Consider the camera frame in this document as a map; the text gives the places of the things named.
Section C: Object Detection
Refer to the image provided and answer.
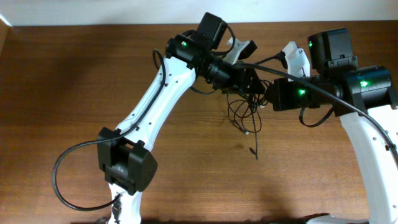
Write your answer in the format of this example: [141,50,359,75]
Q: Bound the black usb cables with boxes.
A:
[226,79,271,161]

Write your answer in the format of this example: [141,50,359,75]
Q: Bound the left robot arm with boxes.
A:
[97,13,265,223]

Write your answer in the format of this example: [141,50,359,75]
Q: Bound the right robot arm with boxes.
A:
[266,28,397,223]

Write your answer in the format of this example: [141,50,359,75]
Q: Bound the right camera black cable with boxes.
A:
[233,51,398,166]

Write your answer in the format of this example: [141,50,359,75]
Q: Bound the camera black cable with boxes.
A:
[52,48,167,212]
[233,51,398,166]

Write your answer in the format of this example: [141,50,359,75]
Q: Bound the left camera black cable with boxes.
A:
[52,48,167,212]

